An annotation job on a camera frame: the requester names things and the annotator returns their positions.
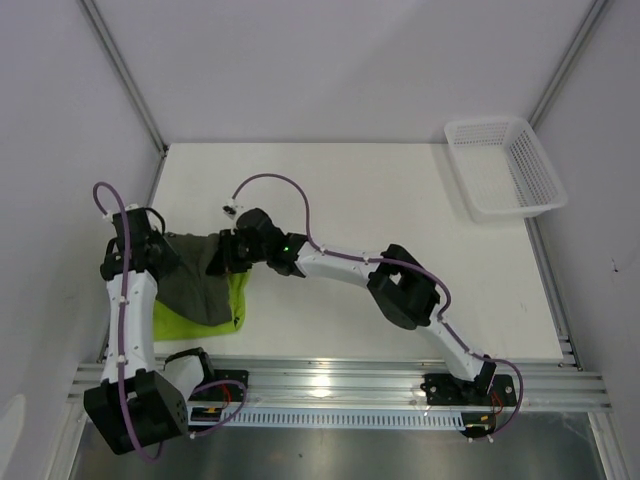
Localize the white plastic basket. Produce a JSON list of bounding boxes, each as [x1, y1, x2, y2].
[[444, 116, 568, 223]]

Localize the aluminium mounting rail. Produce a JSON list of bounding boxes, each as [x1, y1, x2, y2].
[[67, 357, 614, 414]]

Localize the right aluminium corner post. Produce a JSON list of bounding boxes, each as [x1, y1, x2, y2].
[[528, 0, 614, 131]]

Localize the left aluminium corner post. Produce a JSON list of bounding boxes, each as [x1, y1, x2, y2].
[[77, 0, 167, 157]]

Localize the dark olive shorts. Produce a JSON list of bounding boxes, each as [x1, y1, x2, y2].
[[156, 232, 232, 327]]

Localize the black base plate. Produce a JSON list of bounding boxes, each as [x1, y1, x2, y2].
[[420, 373, 517, 407], [189, 369, 249, 403]]

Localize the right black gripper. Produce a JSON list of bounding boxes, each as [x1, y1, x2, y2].
[[207, 230, 270, 276]]

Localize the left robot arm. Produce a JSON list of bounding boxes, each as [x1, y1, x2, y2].
[[83, 205, 217, 455]]

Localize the aluminium corner post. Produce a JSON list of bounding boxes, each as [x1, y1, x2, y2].
[[528, 0, 614, 131], [77, 0, 167, 157]]

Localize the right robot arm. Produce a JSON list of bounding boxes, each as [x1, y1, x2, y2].
[[206, 205, 496, 404]]

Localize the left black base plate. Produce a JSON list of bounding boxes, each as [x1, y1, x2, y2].
[[189, 369, 249, 403]]

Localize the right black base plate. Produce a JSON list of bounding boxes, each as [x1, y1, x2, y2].
[[420, 373, 517, 407]]

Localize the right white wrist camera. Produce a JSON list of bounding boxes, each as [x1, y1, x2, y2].
[[222, 198, 244, 220]]

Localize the lime green shorts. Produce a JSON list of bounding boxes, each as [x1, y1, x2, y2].
[[153, 269, 250, 341]]

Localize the white slotted cable duct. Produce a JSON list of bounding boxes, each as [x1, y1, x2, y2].
[[226, 407, 464, 431]]

